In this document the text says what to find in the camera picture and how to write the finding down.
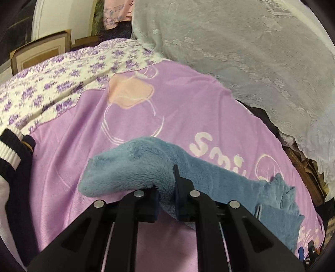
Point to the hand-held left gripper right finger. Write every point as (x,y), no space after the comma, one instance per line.
(183,200)

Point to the white purple floral sheet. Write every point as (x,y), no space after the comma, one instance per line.
(52,78)

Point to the black white striped garment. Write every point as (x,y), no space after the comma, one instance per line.
(10,149)

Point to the purple printed blanket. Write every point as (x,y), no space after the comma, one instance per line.
(78,143)

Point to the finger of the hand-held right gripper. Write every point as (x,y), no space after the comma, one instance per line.
(311,251)

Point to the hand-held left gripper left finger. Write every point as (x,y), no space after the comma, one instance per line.
(156,207)

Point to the white lace cloth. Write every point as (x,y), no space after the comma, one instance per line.
(235,52)

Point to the blue fleece garment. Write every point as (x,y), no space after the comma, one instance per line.
(125,167)

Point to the pink floral cloth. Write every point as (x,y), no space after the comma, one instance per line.
(115,13)

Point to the large wooden picture frame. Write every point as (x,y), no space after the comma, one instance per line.
(39,52)

